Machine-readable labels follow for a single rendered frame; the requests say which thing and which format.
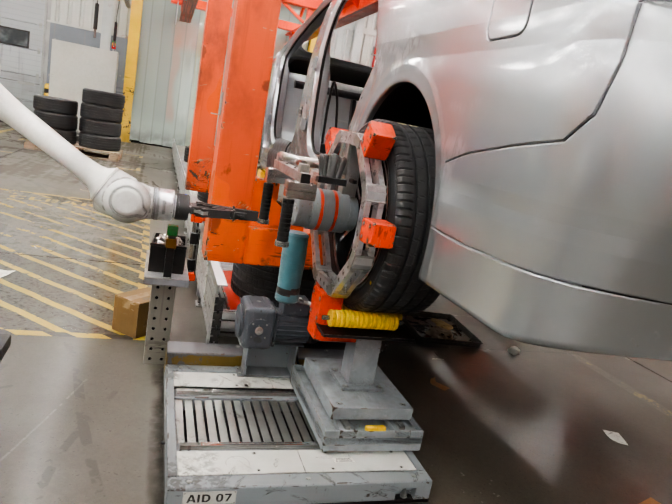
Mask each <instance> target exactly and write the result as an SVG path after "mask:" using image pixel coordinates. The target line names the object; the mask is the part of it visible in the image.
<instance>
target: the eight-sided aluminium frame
mask: <svg viewBox="0 0 672 504"><path fill-rule="evenodd" d="M363 136H364V134H363V133H355V132H350V131H345V130H339V132H338V133H337V134H336V138H335V140H334V142H333V144H332V146H331V148H330V150H329V152H328V154H327V155H329V154H333V153H336V154H338V152H339V150H340V148H341V143H342V142H345V143H346V144H347V143H351V145H354V146H356V148H357V156H358V164H359V172H360V180H361V187H362V196H361V205H360V210H359V215H358V221H357V226H356V231H355V237H354V242H353V247H352V252H351V255H350V257H349V259H348V261H347V262H346V264H345V265H344V266H343V268H342V269H341V271H340V272H339V274H338V275H336V274H335V273H334V272H333V271H332V268H331V257H330V245H329V234H328V232H327V231H320V230H312V229H310V234H311V249H312V264H313V269H312V273H313V278H314V280H317V282H318V283H319V285H320V286H321V287H322V288H323V289H324V290H325V292H326V293H327V295H329V296H330V297H335V298H348V296H350V295H351V293H352V291H353V290H354V289H355V287H356V286H357V285H358V284H359V282H360V281H361V280H362V279H363V277H364V276H365V275H366V273H367V272H368V271H370V269H371V267H372V264H373V261H374V259H375V256H374V254H375V249H376V247H369V246H368V245H366V246H365V250H362V249H363V244H364V243H363V242H362V241H360V240H359V237H360V231H361V226H362V221H363V218H364V217H366V218H369V213H370V207H371V205H373V210H372V215H371V218H374V219H382V214H383V208H384V204H386V186H385V182H384V175H383V169H382V163H381V160H378V159H372V158H370V164H371V171H372V178H373V184H372V178H371V171H370V164H369V158H366V157H364V155H363V152H362V147H361V144H360V143H361V140H362V138H363ZM318 235H321V245H322V258H323V265H321V263H320V250H319V237H318Z"/></svg>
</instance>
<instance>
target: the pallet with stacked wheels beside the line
mask: <svg viewBox="0 0 672 504"><path fill-rule="evenodd" d="M82 93H83V94H82V103H81V106H80V116H81V117H80V119H79V122H80V123H79V131H81V132H79V141H78V143H76V138H77V131H76V130H77V128H78V125H77V124H78V116H76V115H77V114H78V113H77V112H78V102H77V101H74V100H69V99H64V98H58V97H52V96H46V95H39V94H35V95H34V96H33V97H34V98H33V108H34V109H35V110H34V114H35V115H36V116H37V117H39V118H40V119H41V120H42V121H43V122H45V123H46V124H47V125H48V126H50V127H51V128H52V129H53V130H54V131H56V132H57V133H58V134H59V135H61V136H62V137H63V138H64V139H65V140H67V141H68V142H69V143H70V144H72V145H73V146H74V147H75V148H76V149H78V150H79V151H80V152H82V153H83V154H84V155H86V156H87V155H88V156H87V157H89V158H93V159H100V160H107V161H113V162H119V160H121V159H122V155H123V150H120V148H121V138H120V136H121V130H122V124H121V123H122V117H123V110H122V109H124V106H125V104H124V103H125V95H122V94H117V93H111V92H106V91H100V90H95V89H89V88H83V91H82ZM25 140H26V142H24V148H26V149H32V150H39V151H42V150H41V149H40V148H38V147H37V146H36V145H35V144H33V143H32V142H31V141H29V140H28V139H25ZM84 149H85V150H91V151H98V152H104V153H109V154H102V153H95V152H89V151H84ZM94 156H95V157H94Z"/></svg>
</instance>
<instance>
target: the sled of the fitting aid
mask: <svg viewBox="0 0 672 504"><path fill-rule="evenodd" d="M303 366H304V365H296V364H293V366H292V371H291V377H290V383H291V385H292V387H293V389H294V391H295V394H296V396H297V398H298V400H299V402H300V405H301V407H302V409H303V411H304V413H305V416H306V418H307V420H308V422H309V424H310V427H311V429H312V431H313V433H314V435H315V438H316V440H317V442H318V444H319V446H320V449H321V451H322V452H342V451H419V450H420V447H421V442H422V438H423V434H424V431H423V429H422V428H421V427H420V425H419V424H418V423H417V422H416V420H415V419H414V418H413V417H411V420H346V419H331V418H330V416H329V414H328V413H327V411H326V409H325V407H324V405H323V403H322V401H321V399H320V397H319V396H318V394H317V392H316V390H315V388H314V386H313V384H312V382H311V380H310V379H309V377H308V375H307V373H306V371H305V369H304V367H303Z"/></svg>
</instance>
